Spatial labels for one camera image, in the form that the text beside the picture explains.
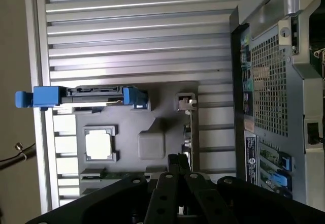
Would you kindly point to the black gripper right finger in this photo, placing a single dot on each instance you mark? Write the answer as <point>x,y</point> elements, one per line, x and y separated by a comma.
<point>205,201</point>

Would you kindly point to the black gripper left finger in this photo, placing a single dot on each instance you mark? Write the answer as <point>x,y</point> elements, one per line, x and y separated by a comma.
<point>162,203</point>

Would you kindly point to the green RAM stick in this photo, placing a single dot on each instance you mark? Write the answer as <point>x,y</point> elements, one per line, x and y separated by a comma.
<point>124,175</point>

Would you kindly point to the dark label sticker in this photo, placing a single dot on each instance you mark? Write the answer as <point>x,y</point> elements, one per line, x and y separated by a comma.
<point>251,155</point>

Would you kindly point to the blue card latch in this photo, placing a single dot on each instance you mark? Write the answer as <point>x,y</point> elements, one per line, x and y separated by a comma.
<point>286,163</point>
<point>279,179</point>

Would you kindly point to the grey parts rack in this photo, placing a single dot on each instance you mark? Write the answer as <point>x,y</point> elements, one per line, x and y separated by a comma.
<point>132,122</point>

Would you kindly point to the silver CPU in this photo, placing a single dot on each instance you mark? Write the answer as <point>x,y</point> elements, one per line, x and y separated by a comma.
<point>98,142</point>

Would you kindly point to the grey open PC case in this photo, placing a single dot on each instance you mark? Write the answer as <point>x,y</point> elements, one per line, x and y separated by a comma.
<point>271,102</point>

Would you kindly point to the disk in blue caddy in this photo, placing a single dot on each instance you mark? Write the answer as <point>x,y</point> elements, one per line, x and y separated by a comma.
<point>45,97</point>

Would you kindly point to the small metal bracket part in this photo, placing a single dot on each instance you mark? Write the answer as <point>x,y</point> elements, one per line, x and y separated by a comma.
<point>193,137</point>

